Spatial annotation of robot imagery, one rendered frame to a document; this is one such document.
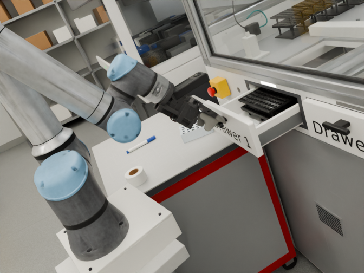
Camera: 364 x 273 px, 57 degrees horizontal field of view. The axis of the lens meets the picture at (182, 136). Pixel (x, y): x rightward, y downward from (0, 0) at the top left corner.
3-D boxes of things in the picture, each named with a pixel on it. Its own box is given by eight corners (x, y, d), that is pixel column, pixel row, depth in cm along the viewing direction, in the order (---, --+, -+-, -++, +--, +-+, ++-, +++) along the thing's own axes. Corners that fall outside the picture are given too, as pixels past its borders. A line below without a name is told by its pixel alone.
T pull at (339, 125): (346, 136, 72) (345, 131, 71) (322, 127, 79) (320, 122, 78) (359, 129, 73) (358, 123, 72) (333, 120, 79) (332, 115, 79)
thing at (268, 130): (259, 149, 93) (253, 130, 90) (218, 124, 116) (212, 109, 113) (369, 85, 100) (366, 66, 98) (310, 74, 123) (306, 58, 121)
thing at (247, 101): (269, 113, 95) (268, 111, 95) (238, 101, 111) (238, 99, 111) (274, 110, 96) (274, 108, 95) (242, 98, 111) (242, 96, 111)
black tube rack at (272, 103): (274, 130, 98) (268, 111, 95) (243, 116, 113) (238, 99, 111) (333, 96, 102) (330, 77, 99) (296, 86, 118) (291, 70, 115)
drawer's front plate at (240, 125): (259, 158, 92) (247, 124, 87) (213, 129, 118) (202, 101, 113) (264, 155, 92) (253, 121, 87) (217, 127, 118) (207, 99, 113)
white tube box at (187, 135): (184, 143, 130) (180, 135, 128) (182, 134, 137) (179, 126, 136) (214, 131, 129) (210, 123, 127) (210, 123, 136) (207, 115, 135)
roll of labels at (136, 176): (125, 184, 119) (121, 175, 117) (140, 173, 122) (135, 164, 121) (136, 189, 114) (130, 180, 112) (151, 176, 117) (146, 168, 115)
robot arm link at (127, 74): (102, 77, 89) (118, 48, 88) (137, 96, 94) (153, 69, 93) (106, 82, 82) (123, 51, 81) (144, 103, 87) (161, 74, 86)
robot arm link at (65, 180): (59, 234, 74) (26, 188, 68) (59, 204, 86) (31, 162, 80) (109, 208, 76) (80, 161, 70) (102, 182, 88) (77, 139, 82)
